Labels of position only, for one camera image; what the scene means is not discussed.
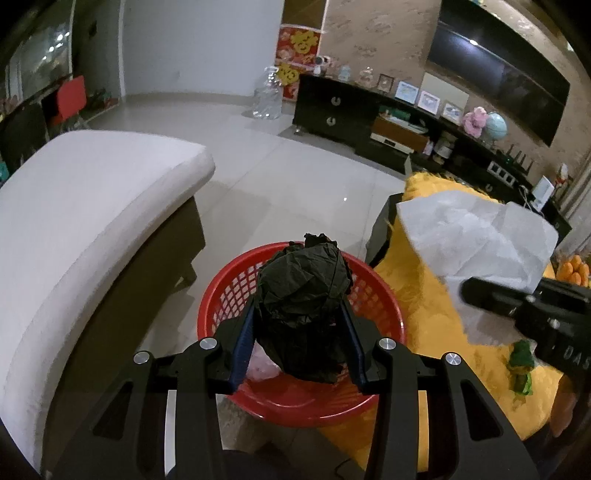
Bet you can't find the red plastic mesh basket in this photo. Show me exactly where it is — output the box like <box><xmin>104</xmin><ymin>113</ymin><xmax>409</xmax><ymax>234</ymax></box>
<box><xmin>198</xmin><ymin>242</ymin><xmax>407</xmax><ymax>428</ymax></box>

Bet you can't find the light blue globe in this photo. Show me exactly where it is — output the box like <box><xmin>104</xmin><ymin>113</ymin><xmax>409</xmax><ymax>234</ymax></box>
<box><xmin>482</xmin><ymin>112</ymin><xmax>508</xmax><ymax>148</ymax></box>

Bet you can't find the red chair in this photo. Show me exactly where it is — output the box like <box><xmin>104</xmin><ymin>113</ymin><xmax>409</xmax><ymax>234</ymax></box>
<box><xmin>44</xmin><ymin>75</ymin><xmax>88</xmax><ymax>127</ymax></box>

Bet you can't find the black router with antennas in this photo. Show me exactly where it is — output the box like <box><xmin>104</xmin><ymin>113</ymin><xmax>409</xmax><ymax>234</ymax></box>
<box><xmin>496</xmin><ymin>143</ymin><xmax>532</xmax><ymax>174</ymax></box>

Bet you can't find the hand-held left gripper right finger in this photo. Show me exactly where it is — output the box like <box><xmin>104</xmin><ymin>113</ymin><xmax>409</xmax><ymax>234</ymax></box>
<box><xmin>339</xmin><ymin>301</ymin><xmax>541</xmax><ymax>480</ymax></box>

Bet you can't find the white paper sheet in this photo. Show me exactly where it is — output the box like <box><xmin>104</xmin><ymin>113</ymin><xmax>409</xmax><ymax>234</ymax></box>
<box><xmin>396</xmin><ymin>191</ymin><xmax>559</xmax><ymax>347</ymax></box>

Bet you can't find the black coffee table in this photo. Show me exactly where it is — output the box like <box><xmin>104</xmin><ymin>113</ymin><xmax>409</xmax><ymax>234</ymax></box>
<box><xmin>365</xmin><ymin>194</ymin><xmax>402</xmax><ymax>268</ymax></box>

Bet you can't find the green wrapper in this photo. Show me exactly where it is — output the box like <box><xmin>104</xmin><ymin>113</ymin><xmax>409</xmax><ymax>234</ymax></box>
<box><xmin>507</xmin><ymin>339</ymin><xmax>536</xmax><ymax>398</ymax></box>

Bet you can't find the pile of oranges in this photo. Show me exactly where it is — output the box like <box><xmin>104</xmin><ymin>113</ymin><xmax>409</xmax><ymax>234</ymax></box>
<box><xmin>556</xmin><ymin>256</ymin><xmax>591</xmax><ymax>288</ymax></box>

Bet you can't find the white cushioned sofa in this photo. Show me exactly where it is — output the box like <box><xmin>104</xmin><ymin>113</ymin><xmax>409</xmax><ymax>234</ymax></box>
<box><xmin>0</xmin><ymin>129</ymin><xmax>216</xmax><ymax>472</ymax></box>

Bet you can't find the pink plush toy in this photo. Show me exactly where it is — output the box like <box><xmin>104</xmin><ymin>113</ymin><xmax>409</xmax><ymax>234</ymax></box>
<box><xmin>463</xmin><ymin>107</ymin><xmax>489</xmax><ymax>137</ymax></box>

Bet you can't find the red festive wall poster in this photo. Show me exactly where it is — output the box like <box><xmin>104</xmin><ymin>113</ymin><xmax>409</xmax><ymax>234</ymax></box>
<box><xmin>276</xmin><ymin>23</ymin><xmax>321</xmax><ymax>100</ymax></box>

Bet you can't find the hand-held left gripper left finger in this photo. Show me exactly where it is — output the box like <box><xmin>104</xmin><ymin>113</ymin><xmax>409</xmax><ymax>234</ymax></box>
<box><xmin>55</xmin><ymin>301</ymin><xmax>258</xmax><ymax>480</ymax></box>

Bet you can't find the yellow furry cloth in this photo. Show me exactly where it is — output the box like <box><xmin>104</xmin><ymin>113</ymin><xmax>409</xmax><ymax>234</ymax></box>
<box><xmin>323</xmin><ymin>171</ymin><xmax>568</xmax><ymax>462</ymax></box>

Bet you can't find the black chair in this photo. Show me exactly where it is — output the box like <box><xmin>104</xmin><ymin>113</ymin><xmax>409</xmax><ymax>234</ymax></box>
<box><xmin>0</xmin><ymin>99</ymin><xmax>47</xmax><ymax>167</ymax></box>

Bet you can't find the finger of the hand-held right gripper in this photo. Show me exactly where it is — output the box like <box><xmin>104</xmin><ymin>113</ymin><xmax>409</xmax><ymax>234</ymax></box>
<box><xmin>459</xmin><ymin>276</ymin><xmax>536</xmax><ymax>317</ymax></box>

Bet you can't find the black television cabinet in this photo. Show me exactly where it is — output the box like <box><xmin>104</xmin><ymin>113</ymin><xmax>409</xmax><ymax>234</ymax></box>
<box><xmin>293</xmin><ymin>74</ymin><xmax>573</xmax><ymax>250</ymax></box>

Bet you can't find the black curved television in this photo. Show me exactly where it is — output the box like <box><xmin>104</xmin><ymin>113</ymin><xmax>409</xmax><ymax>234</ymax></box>
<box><xmin>426</xmin><ymin>18</ymin><xmax>572</xmax><ymax>148</ymax></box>

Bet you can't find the white power strip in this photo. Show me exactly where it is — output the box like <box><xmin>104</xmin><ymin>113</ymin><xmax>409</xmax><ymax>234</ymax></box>
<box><xmin>487</xmin><ymin>161</ymin><xmax>515</xmax><ymax>185</ymax></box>

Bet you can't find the clear plastic water jug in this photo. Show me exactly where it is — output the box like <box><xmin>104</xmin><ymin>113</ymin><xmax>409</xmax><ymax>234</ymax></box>
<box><xmin>252</xmin><ymin>65</ymin><xmax>283</xmax><ymax>121</ymax></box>

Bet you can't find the brown wooden box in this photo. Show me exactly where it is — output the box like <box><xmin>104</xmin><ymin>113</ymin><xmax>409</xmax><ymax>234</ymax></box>
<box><xmin>372</xmin><ymin>115</ymin><xmax>428</xmax><ymax>154</ymax></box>

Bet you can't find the blue picture frame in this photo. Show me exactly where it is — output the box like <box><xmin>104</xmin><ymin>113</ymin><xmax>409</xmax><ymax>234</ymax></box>
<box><xmin>394</xmin><ymin>80</ymin><xmax>420</xmax><ymax>105</ymax></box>

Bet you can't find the person's right forearm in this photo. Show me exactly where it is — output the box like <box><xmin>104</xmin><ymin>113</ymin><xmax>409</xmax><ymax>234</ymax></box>
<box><xmin>551</xmin><ymin>375</ymin><xmax>579</xmax><ymax>437</ymax></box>

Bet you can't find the white box device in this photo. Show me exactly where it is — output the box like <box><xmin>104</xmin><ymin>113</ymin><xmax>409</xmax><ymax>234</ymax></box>
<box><xmin>531</xmin><ymin>176</ymin><xmax>555</xmax><ymax>210</ymax></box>

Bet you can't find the beige board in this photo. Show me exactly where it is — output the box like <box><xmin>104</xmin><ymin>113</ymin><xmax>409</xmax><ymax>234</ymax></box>
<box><xmin>422</xmin><ymin>71</ymin><xmax>471</xmax><ymax>123</ymax></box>

